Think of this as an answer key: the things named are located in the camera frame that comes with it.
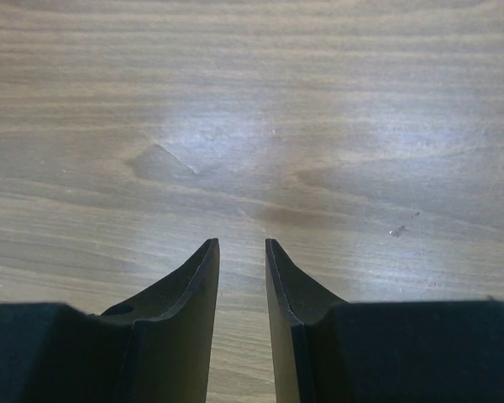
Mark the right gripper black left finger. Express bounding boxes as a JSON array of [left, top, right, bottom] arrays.
[[0, 238, 219, 402]]

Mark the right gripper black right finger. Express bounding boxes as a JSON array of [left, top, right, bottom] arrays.
[[265, 238, 504, 402]]

